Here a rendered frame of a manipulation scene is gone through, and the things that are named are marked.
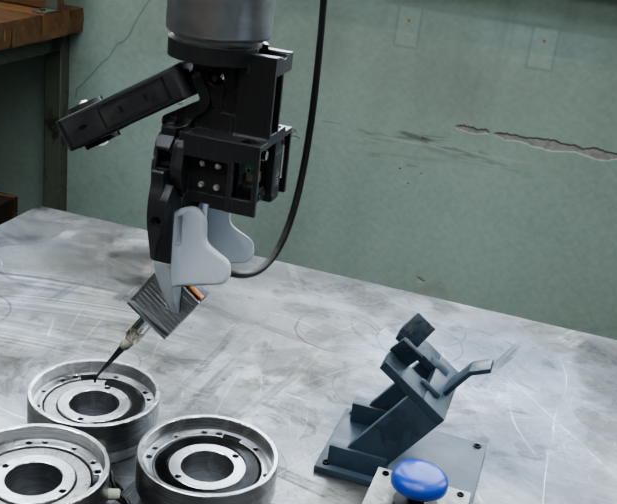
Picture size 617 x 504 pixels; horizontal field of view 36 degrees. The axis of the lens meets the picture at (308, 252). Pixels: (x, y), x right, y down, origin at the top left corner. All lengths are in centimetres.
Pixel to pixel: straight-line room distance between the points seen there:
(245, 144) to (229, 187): 3
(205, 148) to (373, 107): 162
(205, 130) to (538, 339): 53
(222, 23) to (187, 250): 17
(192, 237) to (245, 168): 7
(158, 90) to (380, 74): 160
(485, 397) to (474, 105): 136
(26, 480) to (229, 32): 35
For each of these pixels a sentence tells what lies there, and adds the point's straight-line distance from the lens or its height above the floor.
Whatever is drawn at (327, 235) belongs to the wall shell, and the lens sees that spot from 239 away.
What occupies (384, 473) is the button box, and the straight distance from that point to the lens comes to 72.
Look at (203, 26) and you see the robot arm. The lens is 65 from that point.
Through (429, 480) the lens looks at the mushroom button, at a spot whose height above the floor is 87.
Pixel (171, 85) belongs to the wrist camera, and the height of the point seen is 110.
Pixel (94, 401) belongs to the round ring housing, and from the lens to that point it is 82.
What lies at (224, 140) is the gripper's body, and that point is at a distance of 66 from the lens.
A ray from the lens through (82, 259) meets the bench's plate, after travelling 113.
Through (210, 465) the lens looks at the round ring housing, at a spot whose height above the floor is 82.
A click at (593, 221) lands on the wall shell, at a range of 227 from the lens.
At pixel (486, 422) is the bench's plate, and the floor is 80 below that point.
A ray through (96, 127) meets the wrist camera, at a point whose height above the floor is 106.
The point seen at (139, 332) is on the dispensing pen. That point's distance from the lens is 78.
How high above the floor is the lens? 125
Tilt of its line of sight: 22 degrees down
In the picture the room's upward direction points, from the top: 7 degrees clockwise
